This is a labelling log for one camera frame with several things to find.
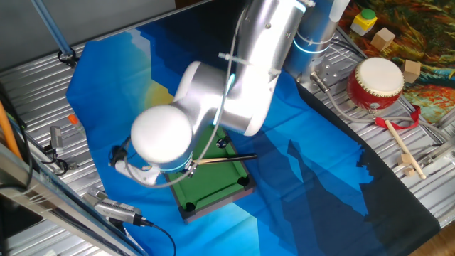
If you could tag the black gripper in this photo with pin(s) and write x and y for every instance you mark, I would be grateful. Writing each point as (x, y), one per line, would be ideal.
(189, 167)

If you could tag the wooden pool cue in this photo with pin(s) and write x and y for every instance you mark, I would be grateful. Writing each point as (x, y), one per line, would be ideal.
(227, 159)

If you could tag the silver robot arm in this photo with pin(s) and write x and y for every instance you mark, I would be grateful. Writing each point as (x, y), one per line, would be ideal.
(249, 53)

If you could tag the mini green pool table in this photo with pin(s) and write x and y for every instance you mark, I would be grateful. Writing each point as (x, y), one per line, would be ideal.
(213, 185)

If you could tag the dark blue pool ball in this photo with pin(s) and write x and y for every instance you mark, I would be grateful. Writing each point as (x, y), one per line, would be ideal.
(221, 143)

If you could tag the blue mountain print cloth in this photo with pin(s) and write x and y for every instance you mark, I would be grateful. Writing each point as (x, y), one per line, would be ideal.
(302, 160)

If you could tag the orange pole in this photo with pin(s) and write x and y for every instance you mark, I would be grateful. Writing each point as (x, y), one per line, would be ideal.
(8, 131)

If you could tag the blue grey pole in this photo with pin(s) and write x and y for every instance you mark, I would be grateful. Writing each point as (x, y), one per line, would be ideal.
(53, 30)

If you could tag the small wooden cube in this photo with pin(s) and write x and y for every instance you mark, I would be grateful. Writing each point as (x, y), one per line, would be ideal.
(404, 160)
(409, 172)

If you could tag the wooden drumstick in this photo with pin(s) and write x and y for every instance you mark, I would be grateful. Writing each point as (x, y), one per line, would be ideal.
(405, 149)

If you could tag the yellow box green button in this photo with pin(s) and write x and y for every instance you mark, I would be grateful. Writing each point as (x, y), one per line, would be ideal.
(363, 23)

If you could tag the large wooden cube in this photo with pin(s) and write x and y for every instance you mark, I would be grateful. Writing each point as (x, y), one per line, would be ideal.
(382, 39)
(411, 71)

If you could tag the colourful painted cloth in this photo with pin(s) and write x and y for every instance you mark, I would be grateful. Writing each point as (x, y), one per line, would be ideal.
(426, 35)

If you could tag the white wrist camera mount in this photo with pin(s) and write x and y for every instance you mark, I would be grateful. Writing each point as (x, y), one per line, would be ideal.
(142, 176)

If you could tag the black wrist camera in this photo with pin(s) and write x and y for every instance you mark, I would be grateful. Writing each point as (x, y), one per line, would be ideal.
(119, 154)

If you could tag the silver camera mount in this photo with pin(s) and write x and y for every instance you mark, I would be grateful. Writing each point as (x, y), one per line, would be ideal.
(62, 163)

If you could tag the silver ribbed camera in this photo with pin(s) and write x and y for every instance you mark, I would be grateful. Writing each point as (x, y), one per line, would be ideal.
(56, 138)

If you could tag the aluminium frame bar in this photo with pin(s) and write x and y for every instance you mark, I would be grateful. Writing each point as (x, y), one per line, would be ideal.
(53, 202)

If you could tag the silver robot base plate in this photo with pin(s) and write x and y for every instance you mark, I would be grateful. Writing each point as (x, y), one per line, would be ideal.
(328, 73)

